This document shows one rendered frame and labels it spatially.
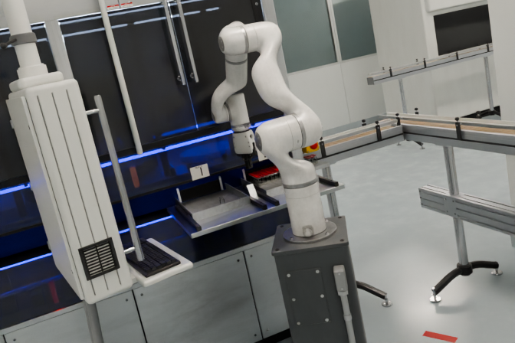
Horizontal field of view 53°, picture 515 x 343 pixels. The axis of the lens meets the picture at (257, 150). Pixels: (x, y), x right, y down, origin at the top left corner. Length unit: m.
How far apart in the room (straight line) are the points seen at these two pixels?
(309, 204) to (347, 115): 6.37
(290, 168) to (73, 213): 0.73
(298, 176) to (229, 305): 1.10
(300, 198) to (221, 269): 0.93
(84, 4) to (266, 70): 0.90
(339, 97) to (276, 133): 6.34
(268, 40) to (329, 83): 6.08
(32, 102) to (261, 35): 0.79
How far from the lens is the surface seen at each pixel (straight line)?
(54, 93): 1.77
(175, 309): 2.58
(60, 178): 1.79
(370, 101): 8.29
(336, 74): 7.97
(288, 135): 1.68
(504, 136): 2.52
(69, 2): 2.34
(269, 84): 1.77
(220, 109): 2.17
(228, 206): 2.22
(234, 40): 1.84
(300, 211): 1.76
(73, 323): 2.53
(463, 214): 2.92
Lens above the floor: 1.53
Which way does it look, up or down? 11 degrees down
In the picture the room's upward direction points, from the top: 12 degrees counter-clockwise
